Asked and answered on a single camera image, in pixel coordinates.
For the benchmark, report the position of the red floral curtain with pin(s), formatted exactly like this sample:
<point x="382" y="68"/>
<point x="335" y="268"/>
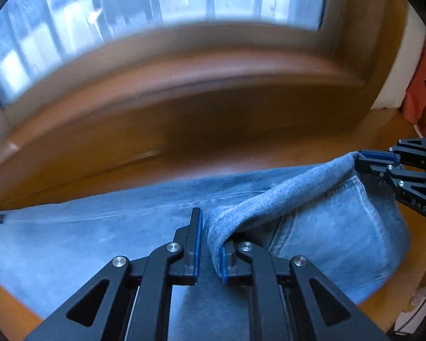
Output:
<point x="417" y="106"/>

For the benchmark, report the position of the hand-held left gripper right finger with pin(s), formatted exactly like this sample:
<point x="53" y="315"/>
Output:
<point x="224" y="266"/>

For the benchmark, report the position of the pale cardboard piece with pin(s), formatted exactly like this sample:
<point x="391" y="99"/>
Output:
<point x="411" y="309"/>

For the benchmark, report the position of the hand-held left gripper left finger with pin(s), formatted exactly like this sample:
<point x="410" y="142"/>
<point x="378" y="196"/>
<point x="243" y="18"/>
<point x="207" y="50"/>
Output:
<point x="195" y="248"/>

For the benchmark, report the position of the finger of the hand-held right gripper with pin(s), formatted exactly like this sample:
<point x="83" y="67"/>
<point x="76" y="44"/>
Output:
<point x="380" y="156"/>
<point x="376" y="169"/>

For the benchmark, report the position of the blue denim jeans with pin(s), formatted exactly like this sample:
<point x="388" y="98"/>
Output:
<point x="92" y="238"/>

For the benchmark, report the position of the window with grey frame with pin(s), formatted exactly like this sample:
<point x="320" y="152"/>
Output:
<point x="127" y="7"/>

